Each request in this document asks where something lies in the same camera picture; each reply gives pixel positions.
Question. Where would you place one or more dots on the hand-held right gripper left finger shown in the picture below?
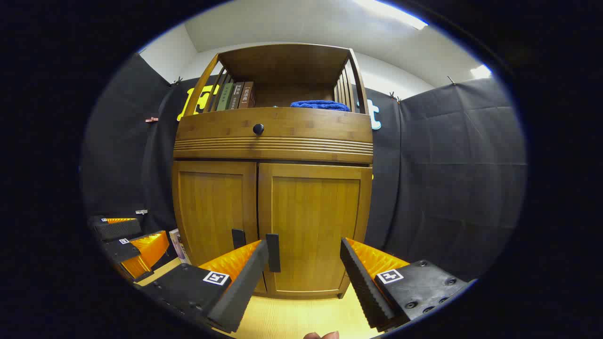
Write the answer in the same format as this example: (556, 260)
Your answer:
(245, 282)

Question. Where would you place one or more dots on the black backdrop cloth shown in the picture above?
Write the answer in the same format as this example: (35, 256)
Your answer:
(447, 165)

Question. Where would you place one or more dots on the dark brown book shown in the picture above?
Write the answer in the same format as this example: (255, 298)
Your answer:
(235, 96)

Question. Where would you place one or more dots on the black round drawer knob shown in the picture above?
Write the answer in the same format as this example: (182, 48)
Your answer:
(258, 129)

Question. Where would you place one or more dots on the white printed box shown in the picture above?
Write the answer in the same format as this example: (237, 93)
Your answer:
(179, 246)

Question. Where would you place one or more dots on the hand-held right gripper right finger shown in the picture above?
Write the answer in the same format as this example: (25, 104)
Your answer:
(360, 282)

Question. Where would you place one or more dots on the blue folded towel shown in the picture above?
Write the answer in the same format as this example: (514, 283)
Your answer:
(320, 105)

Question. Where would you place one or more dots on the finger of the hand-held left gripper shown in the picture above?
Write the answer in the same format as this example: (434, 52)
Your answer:
(123, 250)
(118, 229)

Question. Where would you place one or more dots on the wooden double-door shoe cabinet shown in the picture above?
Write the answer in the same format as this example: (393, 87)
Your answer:
(282, 63)

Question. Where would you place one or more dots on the green book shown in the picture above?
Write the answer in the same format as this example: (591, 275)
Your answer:
(225, 98)

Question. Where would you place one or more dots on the wooden cabinet drawer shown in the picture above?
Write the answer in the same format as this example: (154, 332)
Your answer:
(306, 125)

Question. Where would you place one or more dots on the wooden shoe cabinet door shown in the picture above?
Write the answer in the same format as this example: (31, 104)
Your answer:
(315, 221)
(212, 212)

